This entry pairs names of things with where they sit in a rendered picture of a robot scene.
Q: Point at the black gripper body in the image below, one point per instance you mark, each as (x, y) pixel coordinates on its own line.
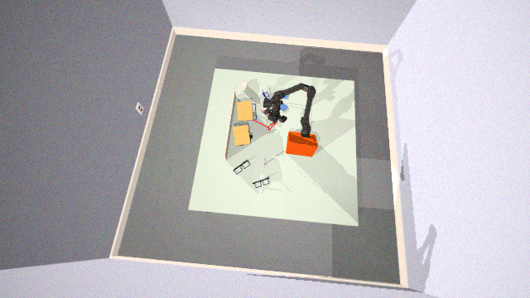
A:
(282, 118)

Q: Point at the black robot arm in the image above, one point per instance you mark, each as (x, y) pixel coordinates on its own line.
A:
(275, 102)

